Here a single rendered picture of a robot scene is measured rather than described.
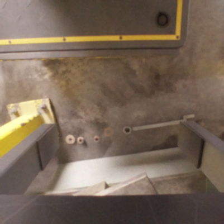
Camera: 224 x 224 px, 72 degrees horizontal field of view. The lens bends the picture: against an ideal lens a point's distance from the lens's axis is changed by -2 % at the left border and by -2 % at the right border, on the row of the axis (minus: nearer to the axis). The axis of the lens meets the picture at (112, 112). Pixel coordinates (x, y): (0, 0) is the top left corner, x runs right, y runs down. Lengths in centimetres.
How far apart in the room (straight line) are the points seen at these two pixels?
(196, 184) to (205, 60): 57
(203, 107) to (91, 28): 70
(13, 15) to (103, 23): 25
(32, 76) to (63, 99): 19
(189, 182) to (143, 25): 59
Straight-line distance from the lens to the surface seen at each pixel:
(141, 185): 58
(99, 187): 64
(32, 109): 91
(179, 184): 72
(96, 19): 50
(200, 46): 91
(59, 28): 51
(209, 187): 86
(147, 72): 82
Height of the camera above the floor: 80
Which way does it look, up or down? 74 degrees down
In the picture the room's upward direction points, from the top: 178 degrees counter-clockwise
